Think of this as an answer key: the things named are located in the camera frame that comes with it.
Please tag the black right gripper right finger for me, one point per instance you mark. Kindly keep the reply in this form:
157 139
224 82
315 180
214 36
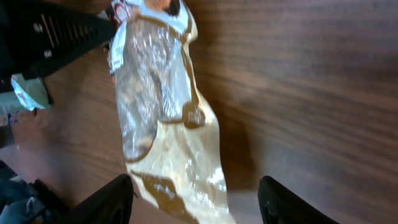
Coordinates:
279 205

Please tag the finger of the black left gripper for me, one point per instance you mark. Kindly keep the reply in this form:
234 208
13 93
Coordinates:
44 39

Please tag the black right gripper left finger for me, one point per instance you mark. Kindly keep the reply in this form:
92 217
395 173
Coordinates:
110 204

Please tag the green lid white jar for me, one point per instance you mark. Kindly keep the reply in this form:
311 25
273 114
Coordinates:
7 120

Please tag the beige snack pouch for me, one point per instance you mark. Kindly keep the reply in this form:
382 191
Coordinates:
171 135

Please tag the light green wipes packet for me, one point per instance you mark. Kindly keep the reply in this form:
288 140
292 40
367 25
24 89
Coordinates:
19 94

